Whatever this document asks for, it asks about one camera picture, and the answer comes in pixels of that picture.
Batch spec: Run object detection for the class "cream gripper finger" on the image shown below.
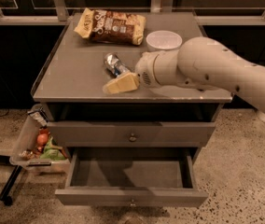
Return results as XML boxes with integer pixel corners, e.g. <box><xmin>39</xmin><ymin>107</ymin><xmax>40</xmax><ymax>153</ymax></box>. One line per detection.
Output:
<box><xmin>103</xmin><ymin>72</ymin><xmax>139</xmax><ymax>94</ymax></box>

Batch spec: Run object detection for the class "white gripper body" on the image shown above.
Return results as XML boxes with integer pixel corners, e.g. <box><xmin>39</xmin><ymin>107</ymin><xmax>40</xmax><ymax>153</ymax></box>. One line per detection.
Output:
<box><xmin>135</xmin><ymin>51</ymin><xmax>160</xmax><ymax>88</ymax></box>

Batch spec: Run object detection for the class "silver blue redbull can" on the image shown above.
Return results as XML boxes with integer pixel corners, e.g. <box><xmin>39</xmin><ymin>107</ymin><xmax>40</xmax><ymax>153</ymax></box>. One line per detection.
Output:
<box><xmin>104</xmin><ymin>53</ymin><xmax>130</xmax><ymax>77</ymax></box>

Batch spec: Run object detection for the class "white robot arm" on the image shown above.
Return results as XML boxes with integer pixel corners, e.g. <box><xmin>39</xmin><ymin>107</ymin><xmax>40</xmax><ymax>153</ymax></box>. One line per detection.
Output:
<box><xmin>103</xmin><ymin>36</ymin><xmax>265</xmax><ymax>114</ymax></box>

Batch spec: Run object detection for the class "grey drawer cabinet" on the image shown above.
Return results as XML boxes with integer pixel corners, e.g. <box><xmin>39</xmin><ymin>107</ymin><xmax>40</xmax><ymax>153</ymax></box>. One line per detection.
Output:
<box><xmin>30</xmin><ymin>11</ymin><xmax>236</xmax><ymax>208</ymax></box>

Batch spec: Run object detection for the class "closed top drawer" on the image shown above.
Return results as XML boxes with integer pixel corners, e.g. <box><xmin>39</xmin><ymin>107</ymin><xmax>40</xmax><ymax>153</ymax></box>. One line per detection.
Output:
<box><xmin>49</xmin><ymin>121</ymin><xmax>216</xmax><ymax>147</ymax></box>

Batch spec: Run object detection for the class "open middle drawer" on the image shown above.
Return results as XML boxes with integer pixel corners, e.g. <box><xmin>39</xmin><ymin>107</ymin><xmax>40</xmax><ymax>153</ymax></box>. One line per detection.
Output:
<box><xmin>55</xmin><ymin>147</ymin><xmax>208</xmax><ymax>207</ymax></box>

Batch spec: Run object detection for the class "white ceramic bowl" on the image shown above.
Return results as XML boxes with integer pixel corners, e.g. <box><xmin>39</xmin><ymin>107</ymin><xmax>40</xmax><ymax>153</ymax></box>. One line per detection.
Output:
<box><xmin>146</xmin><ymin>30</ymin><xmax>182</xmax><ymax>51</ymax></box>

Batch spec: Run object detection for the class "brown chip bag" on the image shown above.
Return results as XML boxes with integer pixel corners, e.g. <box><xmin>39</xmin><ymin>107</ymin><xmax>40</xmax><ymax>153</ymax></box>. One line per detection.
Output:
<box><xmin>75</xmin><ymin>8</ymin><xmax>146</xmax><ymax>46</ymax></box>

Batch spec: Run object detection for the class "green packet in bin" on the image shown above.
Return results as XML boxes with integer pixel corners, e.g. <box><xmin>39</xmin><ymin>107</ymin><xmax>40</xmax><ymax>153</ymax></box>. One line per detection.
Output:
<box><xmin>40</xmin><ymin>137</ymin><xmax>65</xmax><ymax>161</ymax></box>

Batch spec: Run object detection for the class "clear plastic side bin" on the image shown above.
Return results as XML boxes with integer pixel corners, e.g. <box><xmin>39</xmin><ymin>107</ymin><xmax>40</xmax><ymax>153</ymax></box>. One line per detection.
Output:
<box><xmin>9</xmin><ymin>105</ymin><xmax>70</xmax><ymax>173</ymax></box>

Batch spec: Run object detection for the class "black stand leg with wheel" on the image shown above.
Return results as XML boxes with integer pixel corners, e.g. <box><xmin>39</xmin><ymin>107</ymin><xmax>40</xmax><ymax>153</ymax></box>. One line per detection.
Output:
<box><xmin>0</xmin><ymin>165</ymin><xmax>22</xmax><ymax>206</ymax></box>

